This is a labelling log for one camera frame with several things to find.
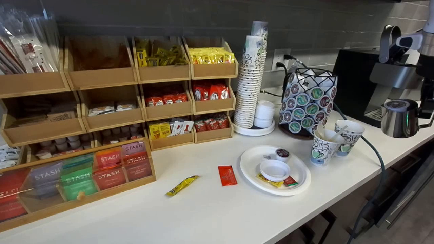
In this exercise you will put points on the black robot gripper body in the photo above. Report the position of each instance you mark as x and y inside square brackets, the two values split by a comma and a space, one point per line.
[425, 69]

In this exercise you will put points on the metal cup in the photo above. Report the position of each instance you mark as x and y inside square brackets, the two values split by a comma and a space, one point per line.
[400, 118]

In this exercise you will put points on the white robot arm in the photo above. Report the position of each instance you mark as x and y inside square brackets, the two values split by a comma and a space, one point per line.
[422, 41]

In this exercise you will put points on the black coffee machine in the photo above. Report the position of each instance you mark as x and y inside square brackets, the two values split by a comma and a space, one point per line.
[369, 78]

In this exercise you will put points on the patterned paper cup right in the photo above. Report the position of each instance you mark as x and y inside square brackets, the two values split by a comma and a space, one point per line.
[350, 132]

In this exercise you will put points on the patterned paper cup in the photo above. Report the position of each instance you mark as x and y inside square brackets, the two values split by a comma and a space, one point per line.
[350, 132]
[326, 143]

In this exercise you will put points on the patterned paper cup left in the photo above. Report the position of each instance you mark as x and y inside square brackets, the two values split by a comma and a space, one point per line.
[326, 143]

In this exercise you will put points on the small k-cup on plate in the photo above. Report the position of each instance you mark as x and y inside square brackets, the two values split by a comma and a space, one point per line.
[282, 155]

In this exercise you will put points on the white cup lid on plate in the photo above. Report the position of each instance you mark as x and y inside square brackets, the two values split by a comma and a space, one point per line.
[274, 170]

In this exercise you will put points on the stack of white lids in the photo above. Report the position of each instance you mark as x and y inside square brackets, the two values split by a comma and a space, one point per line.
[263, 114]

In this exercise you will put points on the tall stack of paper cups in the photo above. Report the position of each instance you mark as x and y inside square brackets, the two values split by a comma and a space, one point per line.
[251, 74]

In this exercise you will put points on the yellow packet on plate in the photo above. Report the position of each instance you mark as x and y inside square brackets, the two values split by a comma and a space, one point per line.
[276, 185]

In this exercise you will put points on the white round plate under cups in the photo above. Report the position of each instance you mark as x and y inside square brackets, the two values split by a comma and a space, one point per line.
[254, 132]

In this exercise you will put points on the white paper plate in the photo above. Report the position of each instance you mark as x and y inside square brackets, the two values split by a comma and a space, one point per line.
[296, 183]

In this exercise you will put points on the red sauce packet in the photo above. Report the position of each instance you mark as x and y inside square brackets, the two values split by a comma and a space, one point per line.
[227, 175]

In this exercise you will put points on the yellow stick packet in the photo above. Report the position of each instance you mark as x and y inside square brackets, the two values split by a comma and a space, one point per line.
[182, 185]

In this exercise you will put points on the wooden condiment shelf rack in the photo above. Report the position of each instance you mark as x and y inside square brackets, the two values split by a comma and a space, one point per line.
[110, 82]

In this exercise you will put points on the clear plastic bag of packets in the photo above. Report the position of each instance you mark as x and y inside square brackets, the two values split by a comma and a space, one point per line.
[29, 44]

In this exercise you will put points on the wooden tea box organizer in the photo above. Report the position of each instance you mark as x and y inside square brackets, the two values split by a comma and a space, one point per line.
[36, 190]

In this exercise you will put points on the wire k-cup carousel holder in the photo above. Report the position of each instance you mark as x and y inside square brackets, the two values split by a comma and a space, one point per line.
[307, 101]

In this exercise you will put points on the wall power outlet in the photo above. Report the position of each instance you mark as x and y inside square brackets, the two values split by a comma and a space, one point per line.
[278, 57]

